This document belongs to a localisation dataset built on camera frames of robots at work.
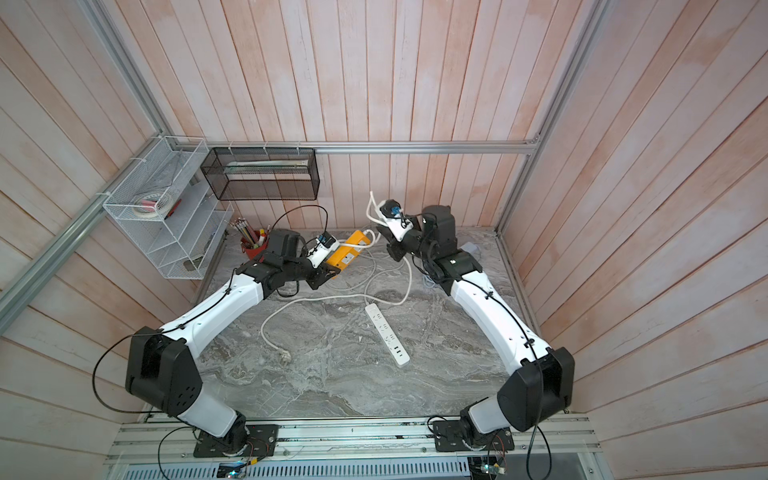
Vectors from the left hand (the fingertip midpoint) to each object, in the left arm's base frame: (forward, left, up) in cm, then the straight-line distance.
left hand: (333, 268), depth 84 cm
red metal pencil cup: (+15, +30, -10) cm, 35 cm away
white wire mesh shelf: (+2, +40, +9) cm, 41 cm away
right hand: (+3, -14, +15) cm, 20 cm away
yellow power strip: (0, -4, +6) cm, 7 cm away
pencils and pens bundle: (+20, +30, -9) cm, 37 cm away
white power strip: (-17, -18, -17) cm, 30 cm away
